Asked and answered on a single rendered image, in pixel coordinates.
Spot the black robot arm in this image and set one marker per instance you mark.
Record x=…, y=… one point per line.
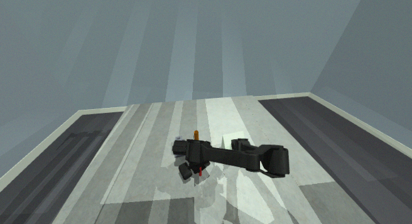
x=274, y=158

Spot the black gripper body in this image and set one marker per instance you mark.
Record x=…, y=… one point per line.
x=185, y=169

